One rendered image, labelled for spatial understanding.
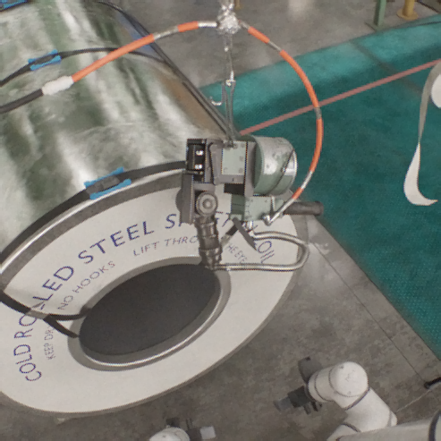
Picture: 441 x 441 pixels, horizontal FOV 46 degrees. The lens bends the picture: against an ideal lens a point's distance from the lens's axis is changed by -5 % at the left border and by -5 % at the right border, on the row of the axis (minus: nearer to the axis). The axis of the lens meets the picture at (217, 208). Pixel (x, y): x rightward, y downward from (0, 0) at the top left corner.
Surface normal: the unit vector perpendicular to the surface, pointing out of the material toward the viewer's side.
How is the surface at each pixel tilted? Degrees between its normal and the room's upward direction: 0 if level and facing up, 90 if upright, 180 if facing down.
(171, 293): 32
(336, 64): 0
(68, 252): 90
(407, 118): 0
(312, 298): 0
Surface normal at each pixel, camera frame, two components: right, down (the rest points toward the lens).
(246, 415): -0.04, -0.68
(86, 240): 0.46, 0.64
